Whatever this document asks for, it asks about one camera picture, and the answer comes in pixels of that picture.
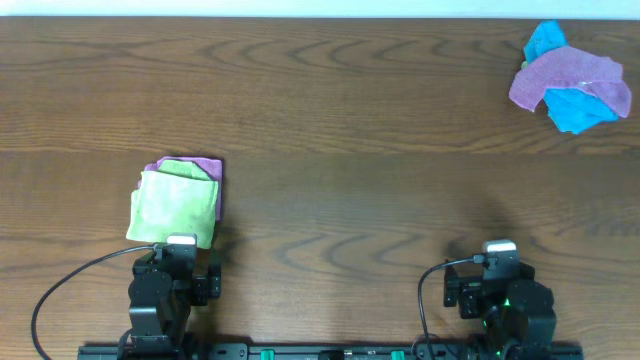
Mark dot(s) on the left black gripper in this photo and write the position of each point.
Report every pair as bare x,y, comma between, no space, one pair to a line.
214,280

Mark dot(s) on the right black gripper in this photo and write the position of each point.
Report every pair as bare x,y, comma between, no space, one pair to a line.
469,288

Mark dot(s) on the purple microfiber cloth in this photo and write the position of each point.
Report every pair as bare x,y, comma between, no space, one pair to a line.
571,68

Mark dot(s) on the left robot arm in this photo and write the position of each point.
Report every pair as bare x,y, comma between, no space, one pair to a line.
164,289

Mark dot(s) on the folded green cloth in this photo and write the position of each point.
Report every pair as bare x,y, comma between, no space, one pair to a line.
179,198

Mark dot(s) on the folded purple cloth underneath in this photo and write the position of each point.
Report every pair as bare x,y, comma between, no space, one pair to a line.
212,167

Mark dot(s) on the blue crumpled cloth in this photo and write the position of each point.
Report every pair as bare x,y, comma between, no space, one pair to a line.
571,110

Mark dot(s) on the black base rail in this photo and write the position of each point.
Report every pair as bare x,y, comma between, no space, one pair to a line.
240,351

